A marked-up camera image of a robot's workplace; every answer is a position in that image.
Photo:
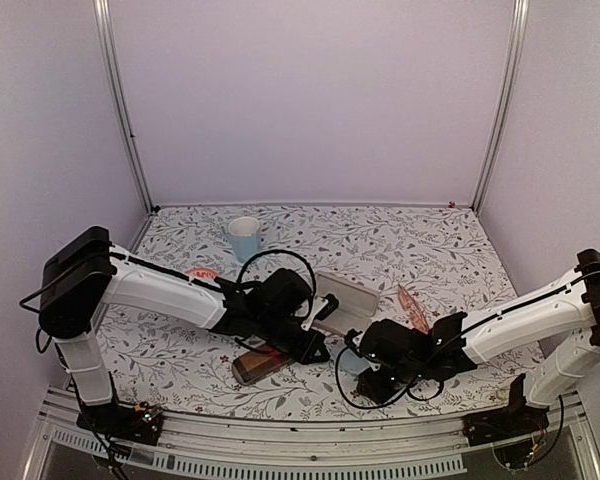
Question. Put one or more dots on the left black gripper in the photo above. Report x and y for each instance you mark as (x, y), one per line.
(303, 356)

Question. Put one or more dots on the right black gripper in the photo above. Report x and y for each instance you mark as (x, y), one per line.
(375, 392)

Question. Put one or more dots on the small blue cloth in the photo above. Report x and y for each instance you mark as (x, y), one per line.
(352, 364)

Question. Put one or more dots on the brown plaid glasses case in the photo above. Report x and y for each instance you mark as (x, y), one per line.
(254, 366)

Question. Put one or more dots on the pink glasses case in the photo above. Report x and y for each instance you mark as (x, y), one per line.
(357, 304)

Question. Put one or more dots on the pink translucent sunglasses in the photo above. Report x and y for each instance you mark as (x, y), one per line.
(413, 310)

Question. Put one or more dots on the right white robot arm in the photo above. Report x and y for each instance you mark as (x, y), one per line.
(399, 356)

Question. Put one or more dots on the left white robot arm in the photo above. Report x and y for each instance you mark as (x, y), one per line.
(92, 271)

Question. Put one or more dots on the red patterned bowl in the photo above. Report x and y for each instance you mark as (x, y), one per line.
(202, 272)

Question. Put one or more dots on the light blue mug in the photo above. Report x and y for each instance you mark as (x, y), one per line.
(244, 237)

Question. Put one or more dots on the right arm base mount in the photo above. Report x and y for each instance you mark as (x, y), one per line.
(515, 419)

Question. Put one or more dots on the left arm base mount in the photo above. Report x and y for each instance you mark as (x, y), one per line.
(141, 423)

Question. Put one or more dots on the front aluminium rail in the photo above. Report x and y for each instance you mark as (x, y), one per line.
(432, 447)

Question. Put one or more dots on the right aluminium frame post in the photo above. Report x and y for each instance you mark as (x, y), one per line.
(514, 54)

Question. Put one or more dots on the aluminium frame post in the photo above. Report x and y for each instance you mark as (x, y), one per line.
(112, 68)
(514, 54)

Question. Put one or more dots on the left aluminium frame post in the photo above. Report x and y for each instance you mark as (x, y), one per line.
(112, 68)

